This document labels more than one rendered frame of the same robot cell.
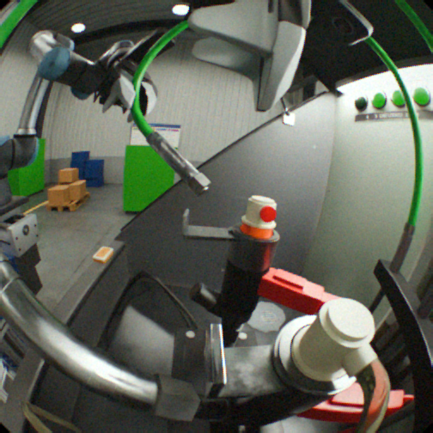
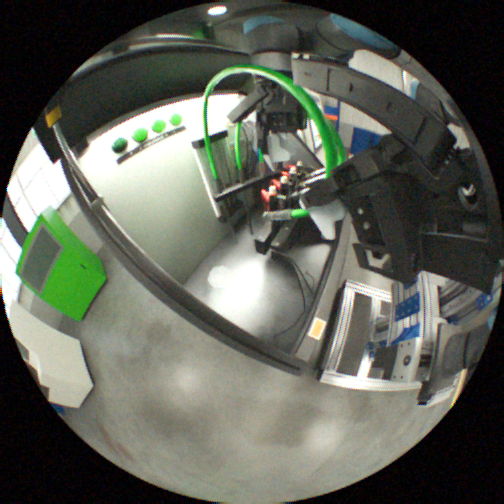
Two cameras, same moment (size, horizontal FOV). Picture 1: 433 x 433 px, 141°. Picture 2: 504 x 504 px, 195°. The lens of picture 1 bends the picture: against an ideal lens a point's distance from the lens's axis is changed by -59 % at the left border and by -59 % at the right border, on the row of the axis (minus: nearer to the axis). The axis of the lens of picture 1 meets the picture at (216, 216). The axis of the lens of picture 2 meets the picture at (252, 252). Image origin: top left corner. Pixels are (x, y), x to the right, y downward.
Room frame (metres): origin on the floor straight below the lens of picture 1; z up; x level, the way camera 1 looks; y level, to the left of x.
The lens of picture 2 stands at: (0.39, 0.16, 1.35)
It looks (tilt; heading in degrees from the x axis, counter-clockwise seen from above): 53 degrees down; 227
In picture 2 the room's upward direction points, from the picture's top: 12 degrees counter-clockwise
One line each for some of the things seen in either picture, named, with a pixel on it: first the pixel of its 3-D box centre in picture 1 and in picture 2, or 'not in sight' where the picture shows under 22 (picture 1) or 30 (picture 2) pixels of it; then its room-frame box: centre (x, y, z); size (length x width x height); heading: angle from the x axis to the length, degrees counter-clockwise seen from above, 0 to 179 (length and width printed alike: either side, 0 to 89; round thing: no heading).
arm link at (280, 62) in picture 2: not in sight; (273, 67); (0.10, 0.00, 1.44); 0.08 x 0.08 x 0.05
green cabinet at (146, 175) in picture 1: (149, 178); not in sight; (3.54, 1.44, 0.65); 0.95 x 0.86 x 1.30; 109
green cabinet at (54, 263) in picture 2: not in sight; (59, 266); (1.97, -2.58, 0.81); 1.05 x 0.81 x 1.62; 5
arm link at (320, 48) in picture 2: not in sight; (324, 42); (0.05, 0.09, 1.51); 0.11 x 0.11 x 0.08; 39
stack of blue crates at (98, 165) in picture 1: (87, 168); not in sight; (5.06, 4.58, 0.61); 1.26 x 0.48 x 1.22; 101
